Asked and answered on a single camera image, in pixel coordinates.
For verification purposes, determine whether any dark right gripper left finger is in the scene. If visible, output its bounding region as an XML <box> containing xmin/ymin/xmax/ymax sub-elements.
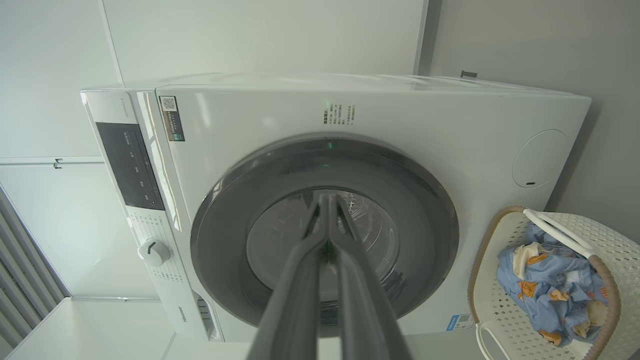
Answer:
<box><xmin>247</xmin><ymin>192</ymin><xmax>332</xmax><ymax>360</ymax></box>

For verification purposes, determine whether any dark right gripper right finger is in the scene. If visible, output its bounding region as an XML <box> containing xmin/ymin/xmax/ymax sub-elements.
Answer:
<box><xmin>330</xmin><ymin>192</ymin><xmax>413</xmax><ymax>360</ymax></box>

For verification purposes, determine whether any blue orange cream garment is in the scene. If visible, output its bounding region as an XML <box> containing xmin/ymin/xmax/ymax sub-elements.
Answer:
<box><xmin>496</xmin><ymin>222</ymin><xmax>596</xmax><ymax>306</ymax></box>

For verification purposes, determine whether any white plastic control knob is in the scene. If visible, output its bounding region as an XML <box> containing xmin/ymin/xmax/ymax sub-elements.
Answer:
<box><xmin>137</xmin><ymin>238</ymin><xmax>172</xmax><ymax>267</ymax></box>

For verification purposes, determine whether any white front-load washing machine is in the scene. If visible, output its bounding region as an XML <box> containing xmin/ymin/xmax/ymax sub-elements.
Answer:
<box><xmin>80</xmin><ymin>72</ymin><xmax>592</xmax><ymax>343</ymax></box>

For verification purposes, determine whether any blue energy label sticker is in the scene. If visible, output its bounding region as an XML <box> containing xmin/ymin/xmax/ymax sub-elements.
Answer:
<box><xmin>446</xmin><ymin>313</ymin><xmax>476</xmax><ymax>332</ymax></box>

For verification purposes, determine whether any cream perforated laundry basket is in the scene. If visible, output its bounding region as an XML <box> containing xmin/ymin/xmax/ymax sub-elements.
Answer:
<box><xmin>467</xmin><ymin>205</ymin><xmax>640</xmax><ymax>360</ymax></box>

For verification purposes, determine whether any dark QR code sticker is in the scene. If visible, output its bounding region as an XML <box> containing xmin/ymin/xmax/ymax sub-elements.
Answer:
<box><xmin>159</xmin><ymin>96</ymin><xmax>186</xmax><ymax>142</ymax></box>

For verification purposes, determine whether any grey slatted blind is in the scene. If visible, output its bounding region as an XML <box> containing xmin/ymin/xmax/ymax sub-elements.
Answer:
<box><xmin>0</xmin><ymin>185</ymin><xmax>72</xmax><ymax>347</ymax></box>

